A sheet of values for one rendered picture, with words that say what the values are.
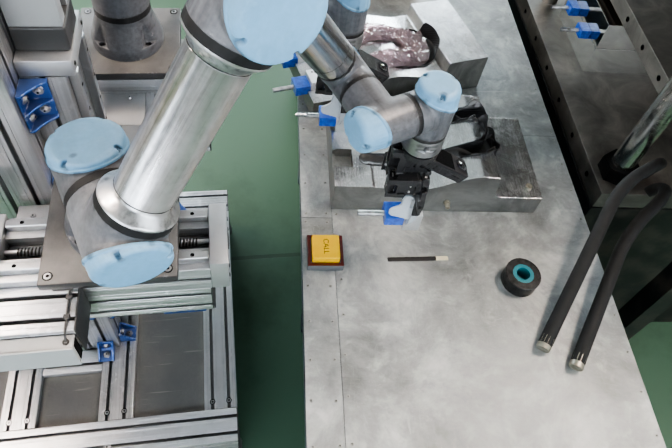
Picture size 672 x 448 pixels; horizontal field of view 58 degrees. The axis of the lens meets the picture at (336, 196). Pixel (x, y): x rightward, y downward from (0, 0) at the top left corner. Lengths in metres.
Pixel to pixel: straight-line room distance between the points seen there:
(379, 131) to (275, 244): 1.40
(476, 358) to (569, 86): 0.96
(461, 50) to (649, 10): 0.51
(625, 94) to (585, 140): 0.27
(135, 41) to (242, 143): 1.29
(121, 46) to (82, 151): 0.49
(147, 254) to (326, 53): 0.40
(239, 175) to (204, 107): 1.78
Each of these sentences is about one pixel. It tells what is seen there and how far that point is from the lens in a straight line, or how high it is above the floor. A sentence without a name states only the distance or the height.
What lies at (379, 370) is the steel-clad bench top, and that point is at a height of 0.80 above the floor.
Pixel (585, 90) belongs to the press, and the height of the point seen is 0.78.
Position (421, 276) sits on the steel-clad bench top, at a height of 0.80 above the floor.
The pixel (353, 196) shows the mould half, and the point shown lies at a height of 0.85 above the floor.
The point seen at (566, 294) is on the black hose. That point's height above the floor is 0.86.
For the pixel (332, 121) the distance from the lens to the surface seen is 1.45.
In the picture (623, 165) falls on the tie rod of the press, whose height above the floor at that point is 0.85.
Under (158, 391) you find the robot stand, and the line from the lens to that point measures 1.87.
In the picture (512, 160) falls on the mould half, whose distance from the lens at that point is 1.57.
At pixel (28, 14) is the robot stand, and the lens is 1.09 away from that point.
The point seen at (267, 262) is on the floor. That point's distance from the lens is 2.27.
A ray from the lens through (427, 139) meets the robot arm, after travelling 1.06.
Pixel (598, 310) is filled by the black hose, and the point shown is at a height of 0.85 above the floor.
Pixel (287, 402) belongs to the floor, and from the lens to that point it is 2.06.
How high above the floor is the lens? 1.96
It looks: 53 degrees down
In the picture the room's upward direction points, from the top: 11 degrees clockwise
